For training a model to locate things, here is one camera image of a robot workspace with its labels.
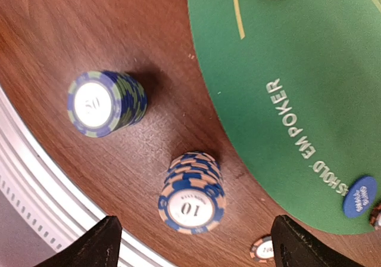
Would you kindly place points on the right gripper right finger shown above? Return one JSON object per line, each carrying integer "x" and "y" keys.
{"x": 295, "y": 246}

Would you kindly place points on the blue green chip stack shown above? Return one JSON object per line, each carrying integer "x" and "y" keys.
{"x": 101, "y": 102}

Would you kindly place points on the round green poker mat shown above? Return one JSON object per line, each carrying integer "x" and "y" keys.
{"x": 296, "y": 85}

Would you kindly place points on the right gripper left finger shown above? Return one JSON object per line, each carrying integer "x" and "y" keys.
{"x": 100, "y": 246}

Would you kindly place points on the aluminium front rail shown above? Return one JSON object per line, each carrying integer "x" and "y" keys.
{"x": 39, "y": 190}

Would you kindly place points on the blue small blind button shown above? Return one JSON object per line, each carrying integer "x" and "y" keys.
{"x": 360, "y": 197}

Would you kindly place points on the blue tan chip stack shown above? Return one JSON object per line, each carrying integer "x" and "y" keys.
{"x": 193, "y": 200}

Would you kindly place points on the brown orange chip stack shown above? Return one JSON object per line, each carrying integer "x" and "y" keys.
{"x": 262, "y": 250}

